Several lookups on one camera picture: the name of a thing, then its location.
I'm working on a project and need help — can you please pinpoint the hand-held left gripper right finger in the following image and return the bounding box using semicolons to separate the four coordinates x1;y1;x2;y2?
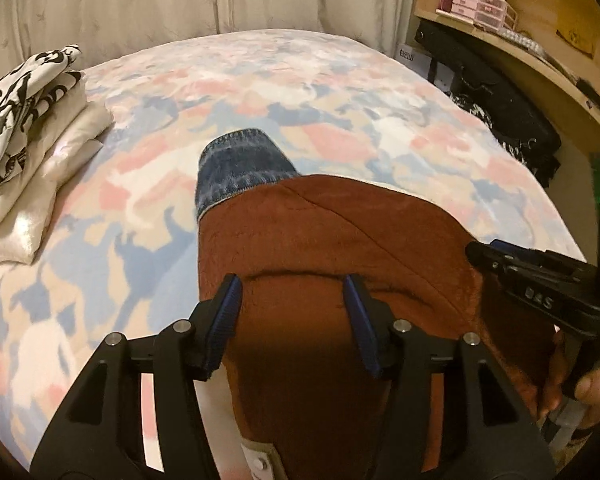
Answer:
342;274;548;480

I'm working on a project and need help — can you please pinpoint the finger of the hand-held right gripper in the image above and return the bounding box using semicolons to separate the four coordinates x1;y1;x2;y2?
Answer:
466;241;511;286
490;240;596;281

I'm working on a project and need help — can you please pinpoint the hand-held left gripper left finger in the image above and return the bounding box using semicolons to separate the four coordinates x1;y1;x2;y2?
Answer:
30;274;243;480

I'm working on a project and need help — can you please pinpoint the denim jacket with brown sleeves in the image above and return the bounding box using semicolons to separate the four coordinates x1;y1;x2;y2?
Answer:
195;129;563;480

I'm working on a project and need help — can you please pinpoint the black and white patterned cloth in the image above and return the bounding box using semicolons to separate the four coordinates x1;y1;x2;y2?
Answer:
455;92;526;161

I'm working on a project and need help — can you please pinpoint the black bag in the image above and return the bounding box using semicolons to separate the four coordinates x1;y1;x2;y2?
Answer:
414;25;563;186

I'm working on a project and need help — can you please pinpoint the black flat device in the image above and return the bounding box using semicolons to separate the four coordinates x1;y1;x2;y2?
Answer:
575;77;600;122

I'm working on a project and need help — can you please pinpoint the white printed box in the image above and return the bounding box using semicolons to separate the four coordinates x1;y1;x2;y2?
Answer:
396;45;433;78

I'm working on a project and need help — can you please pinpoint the white bumpy tray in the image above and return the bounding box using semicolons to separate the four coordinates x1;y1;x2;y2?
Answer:
504;29;547;58

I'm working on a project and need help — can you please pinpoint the yellow paper sheet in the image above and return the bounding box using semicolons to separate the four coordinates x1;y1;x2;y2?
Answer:
555;27;596;60

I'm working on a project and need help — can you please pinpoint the bed with pastel patterned sheet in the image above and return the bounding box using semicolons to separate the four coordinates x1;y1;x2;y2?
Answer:
0;27;588;480

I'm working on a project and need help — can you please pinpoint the white puffy jacket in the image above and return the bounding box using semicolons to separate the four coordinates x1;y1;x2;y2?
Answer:
0;85;113;266

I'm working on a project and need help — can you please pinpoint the pink drawer organizer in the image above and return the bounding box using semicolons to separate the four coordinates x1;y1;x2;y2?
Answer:
450;0;517;28

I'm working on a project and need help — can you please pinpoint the black and white printed garment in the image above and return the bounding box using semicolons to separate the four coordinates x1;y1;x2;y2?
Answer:
0;45;86;196

